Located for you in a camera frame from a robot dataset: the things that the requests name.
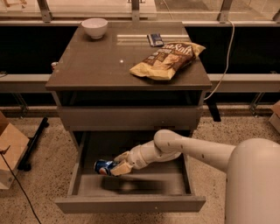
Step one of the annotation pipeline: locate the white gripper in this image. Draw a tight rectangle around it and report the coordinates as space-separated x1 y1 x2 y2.
110 144 154 176

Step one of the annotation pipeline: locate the blue pepsi can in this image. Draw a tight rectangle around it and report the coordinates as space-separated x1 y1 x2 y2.
94 159 118 176

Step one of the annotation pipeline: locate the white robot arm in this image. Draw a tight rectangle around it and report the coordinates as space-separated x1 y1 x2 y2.
111 129 280 224

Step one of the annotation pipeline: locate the open grey middle drawer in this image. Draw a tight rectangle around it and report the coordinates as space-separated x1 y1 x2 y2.
55 130 206 214

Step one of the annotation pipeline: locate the grey drawer cabinet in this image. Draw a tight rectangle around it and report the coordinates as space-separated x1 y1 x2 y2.
45 22 211 146

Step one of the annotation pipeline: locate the small can behind cabinet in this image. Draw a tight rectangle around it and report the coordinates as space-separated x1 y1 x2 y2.
51 61 59 71

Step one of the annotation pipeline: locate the black stand leg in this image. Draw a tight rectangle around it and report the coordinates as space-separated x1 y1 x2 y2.
17 117 49 172

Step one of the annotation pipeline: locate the yellow brown chip bag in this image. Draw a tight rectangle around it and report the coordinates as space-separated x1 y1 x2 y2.
129 42 205 81

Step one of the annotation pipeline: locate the cardboard box left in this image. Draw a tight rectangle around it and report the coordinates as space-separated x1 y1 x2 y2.
0 112 29 190

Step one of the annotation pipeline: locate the cardboard box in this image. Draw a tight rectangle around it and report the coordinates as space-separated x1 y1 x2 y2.
269 101 280 133
0 112 29 190

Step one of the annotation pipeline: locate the white ceramic bowl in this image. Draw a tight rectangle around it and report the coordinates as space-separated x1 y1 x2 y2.
81 18 108 39

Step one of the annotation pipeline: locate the cardboard box right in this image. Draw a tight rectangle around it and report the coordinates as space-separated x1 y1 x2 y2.
269 101 280 133

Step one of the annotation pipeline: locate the black floor cable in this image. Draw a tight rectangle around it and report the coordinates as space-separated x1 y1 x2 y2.
0 151 42 224

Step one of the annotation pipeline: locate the white cable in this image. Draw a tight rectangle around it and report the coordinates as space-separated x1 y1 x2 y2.
203 20 236 102

